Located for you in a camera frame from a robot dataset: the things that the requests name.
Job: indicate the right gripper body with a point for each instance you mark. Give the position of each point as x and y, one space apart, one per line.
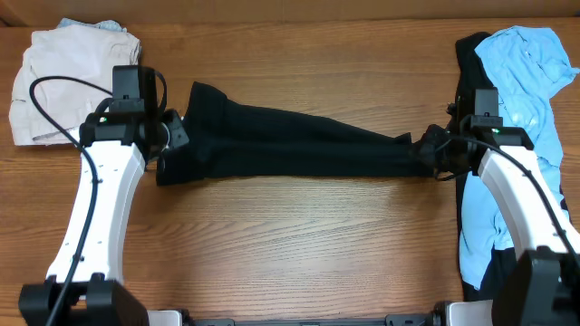
450 160

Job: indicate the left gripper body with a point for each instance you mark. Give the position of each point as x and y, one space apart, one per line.
177 132

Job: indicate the black t-shirt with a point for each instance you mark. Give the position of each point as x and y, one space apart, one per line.
228 139

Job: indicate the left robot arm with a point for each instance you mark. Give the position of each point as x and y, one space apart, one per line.
84 283

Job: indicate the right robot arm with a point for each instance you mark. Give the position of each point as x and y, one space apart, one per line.
544 286

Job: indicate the black garment under pile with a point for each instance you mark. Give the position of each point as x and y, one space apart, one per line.
469 68

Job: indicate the light blue t-shirt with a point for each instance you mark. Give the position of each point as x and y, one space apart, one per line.
521 113

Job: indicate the beige folded shorts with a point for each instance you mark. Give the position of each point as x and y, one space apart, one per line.
80 60

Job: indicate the light blue folded garment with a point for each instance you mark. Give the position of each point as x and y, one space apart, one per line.
108 25

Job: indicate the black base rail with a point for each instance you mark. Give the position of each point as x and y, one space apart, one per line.
422 319

